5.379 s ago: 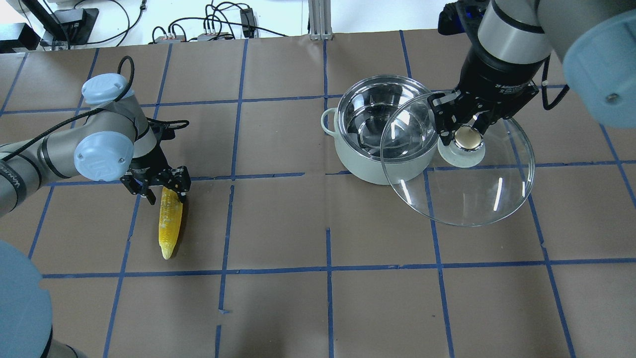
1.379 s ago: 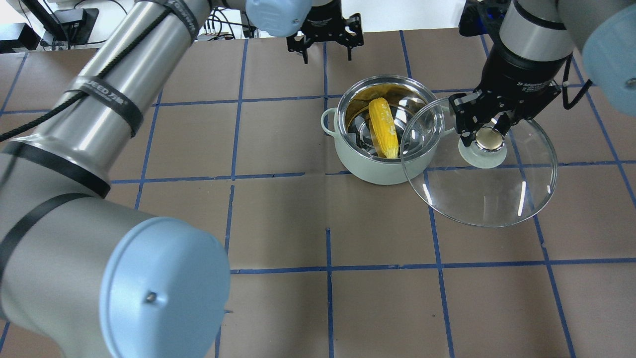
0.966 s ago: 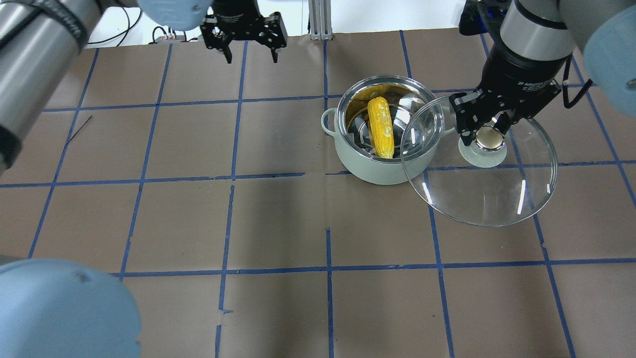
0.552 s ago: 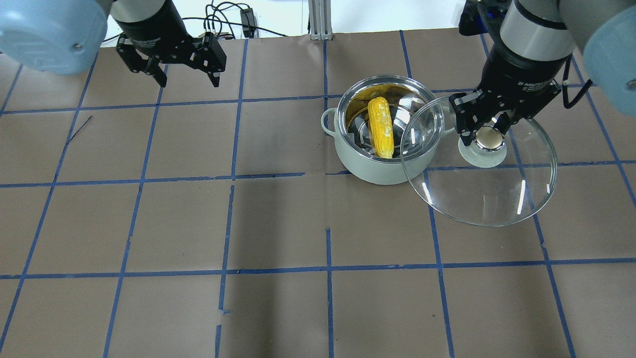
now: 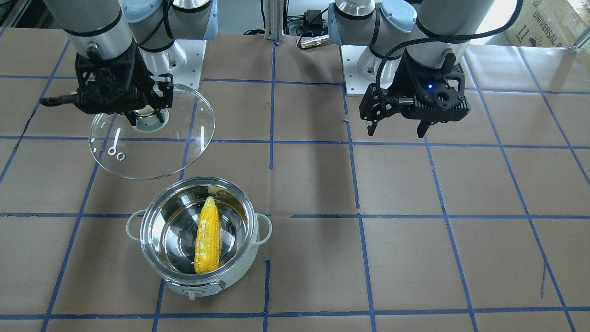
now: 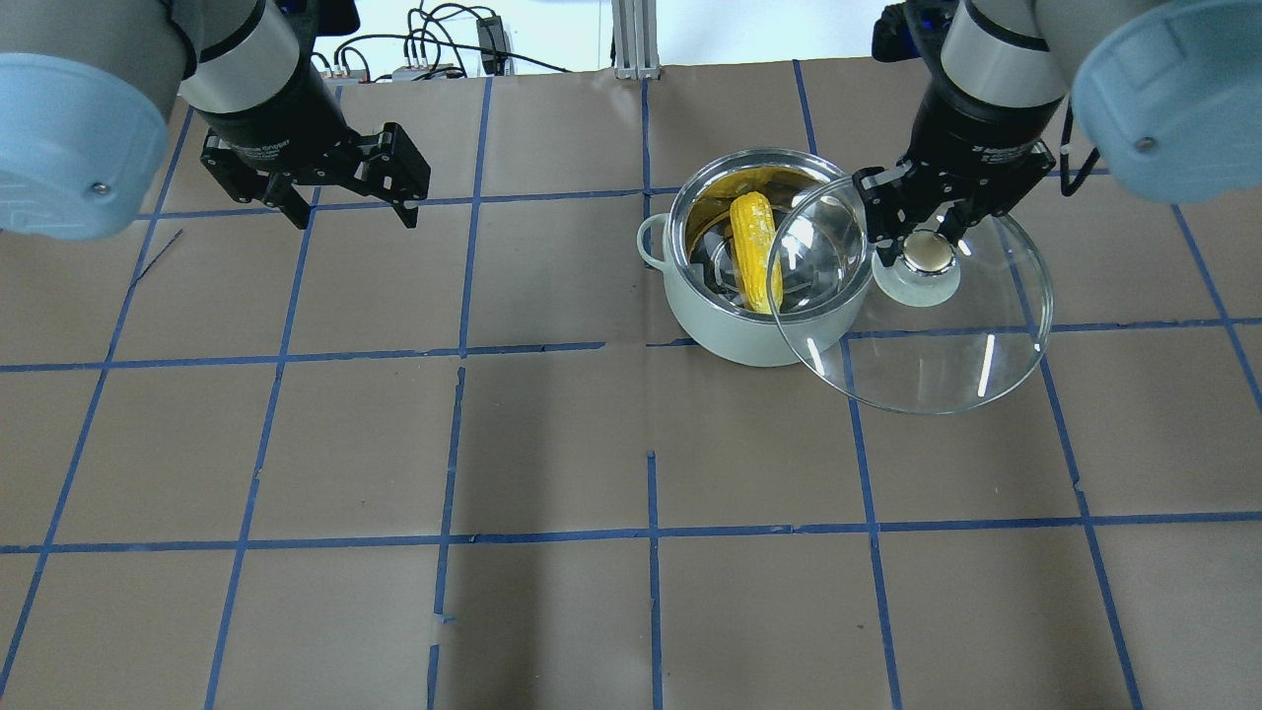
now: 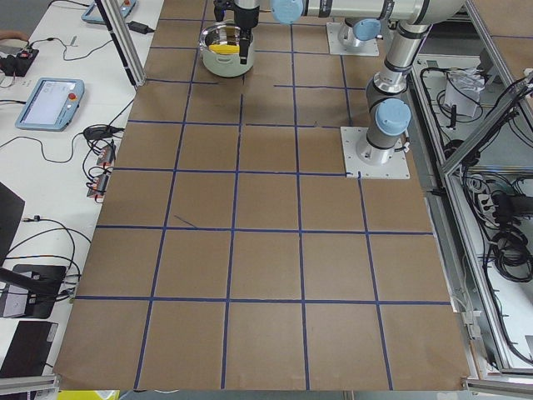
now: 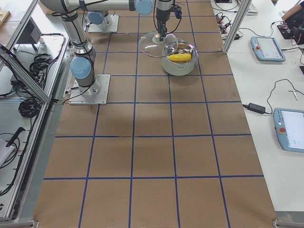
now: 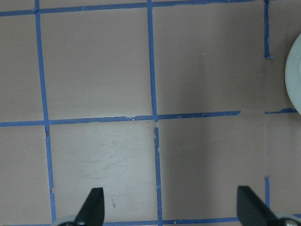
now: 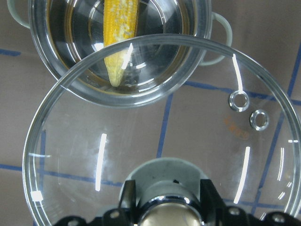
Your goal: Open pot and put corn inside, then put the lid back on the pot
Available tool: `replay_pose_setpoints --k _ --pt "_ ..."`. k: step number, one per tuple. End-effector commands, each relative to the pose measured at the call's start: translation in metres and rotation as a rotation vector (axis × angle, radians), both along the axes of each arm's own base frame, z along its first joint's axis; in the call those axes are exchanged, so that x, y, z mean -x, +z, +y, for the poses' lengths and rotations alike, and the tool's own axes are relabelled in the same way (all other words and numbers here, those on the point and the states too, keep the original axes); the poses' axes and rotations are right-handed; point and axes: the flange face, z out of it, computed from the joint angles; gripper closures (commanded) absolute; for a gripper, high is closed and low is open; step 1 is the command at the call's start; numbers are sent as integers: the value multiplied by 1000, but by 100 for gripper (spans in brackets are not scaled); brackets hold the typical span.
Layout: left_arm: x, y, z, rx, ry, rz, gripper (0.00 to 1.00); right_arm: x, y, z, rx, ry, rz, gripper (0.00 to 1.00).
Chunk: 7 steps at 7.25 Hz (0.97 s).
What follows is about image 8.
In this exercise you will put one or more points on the pale green electric pot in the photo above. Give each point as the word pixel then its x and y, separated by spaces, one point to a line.
pixel 181 69

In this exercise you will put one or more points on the far blue teach pendant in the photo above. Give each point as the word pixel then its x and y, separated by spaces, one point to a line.
pixel 267 49

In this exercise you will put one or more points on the person forearm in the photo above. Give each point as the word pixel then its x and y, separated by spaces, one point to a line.
pixel 292 11

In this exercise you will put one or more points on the grey control box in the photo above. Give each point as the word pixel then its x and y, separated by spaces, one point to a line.
pixel 30 35

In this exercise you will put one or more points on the glass pot lid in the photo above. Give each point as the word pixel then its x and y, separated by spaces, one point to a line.
pixel 153 45

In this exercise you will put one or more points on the aluminium frame rail left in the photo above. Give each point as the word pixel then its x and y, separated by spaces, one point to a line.
pixel 20 73

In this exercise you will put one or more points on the near blue teach pendant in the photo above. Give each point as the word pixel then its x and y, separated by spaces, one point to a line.
pixel 289 127

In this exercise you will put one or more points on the blue teach pendant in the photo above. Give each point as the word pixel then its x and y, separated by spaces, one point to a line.
pixel 289 127
pixel 267 49

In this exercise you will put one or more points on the black power brick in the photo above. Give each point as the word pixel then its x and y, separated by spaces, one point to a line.
pixel 255 108

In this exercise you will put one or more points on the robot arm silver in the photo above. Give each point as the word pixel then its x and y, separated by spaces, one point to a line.
pixel 101 19
pixel 82 66

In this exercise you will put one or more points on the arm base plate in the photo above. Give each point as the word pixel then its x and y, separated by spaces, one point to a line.
pixel 96 94
pixel 112 29

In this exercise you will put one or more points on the yellow corn cob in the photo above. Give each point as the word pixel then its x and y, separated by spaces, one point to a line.
pixel 180 57

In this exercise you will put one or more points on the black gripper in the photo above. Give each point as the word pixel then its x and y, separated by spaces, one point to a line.
pixel 161 14

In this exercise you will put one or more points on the aluminium post right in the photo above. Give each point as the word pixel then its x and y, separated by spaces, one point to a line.
pixel 235 25

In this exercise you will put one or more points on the electronics board with wires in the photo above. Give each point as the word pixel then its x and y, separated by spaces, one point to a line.
pixel 223 22

